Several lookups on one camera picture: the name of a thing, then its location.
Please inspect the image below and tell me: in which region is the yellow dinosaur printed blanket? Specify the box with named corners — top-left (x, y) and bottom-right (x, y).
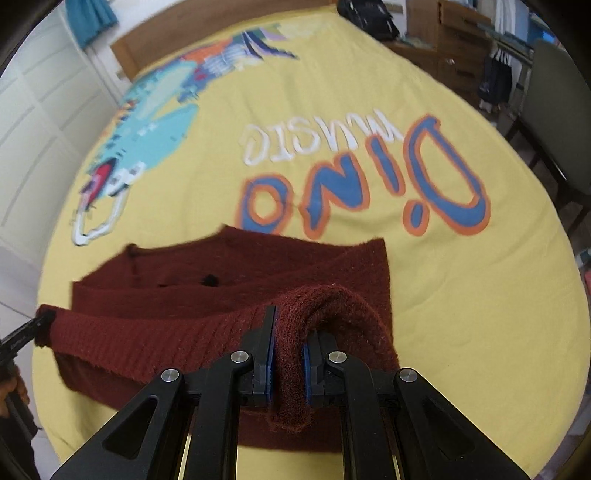
top-left (34, 0), bottom-right (587, 480)

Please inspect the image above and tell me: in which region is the person's left hand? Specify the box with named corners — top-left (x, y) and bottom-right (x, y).
top-left (0, 367), bottom-right (27, 417)

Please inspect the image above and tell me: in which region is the teal hanging cloth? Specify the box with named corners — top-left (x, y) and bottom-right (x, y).
top-left (65, 0), bottom-right (120, 47)

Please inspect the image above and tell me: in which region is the wooden dresser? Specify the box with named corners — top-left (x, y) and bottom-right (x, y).
top-left (392, 0), bottom-right (497, 107)

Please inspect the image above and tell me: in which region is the dark red knit sweater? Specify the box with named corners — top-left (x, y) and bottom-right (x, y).
top-left (36, 224), bottom-right (402, 450)

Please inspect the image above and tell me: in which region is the black backpack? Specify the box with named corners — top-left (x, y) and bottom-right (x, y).
top-left (336, 0), bottom-right (402, 41)

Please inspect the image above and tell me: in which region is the dark blue tote bag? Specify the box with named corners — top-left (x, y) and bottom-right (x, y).
top-left (478, 48), bottom-right (514, 112)

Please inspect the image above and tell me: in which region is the white wardrobe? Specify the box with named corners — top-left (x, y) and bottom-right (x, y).
top-left (0, 23), bottom-right (134, 315)

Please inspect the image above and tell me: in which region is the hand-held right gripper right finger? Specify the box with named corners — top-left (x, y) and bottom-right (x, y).
top-left (301, 333), bottom-right (532, 480)

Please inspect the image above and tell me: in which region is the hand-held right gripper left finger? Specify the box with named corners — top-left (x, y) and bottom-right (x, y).
top-left (51, 305), bottom-right (279, 480)

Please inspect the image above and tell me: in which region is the wooden headboard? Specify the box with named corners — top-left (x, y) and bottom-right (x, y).
top-left (110, 0), bottom-right (333, 79)

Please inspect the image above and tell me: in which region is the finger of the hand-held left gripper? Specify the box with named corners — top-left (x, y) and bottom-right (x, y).
top-left (0, 312), bottom-right (57, 360)

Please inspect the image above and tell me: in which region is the grey-green chair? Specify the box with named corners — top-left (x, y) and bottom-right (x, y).
top-left (505, 39), bottom-right (591, 236)

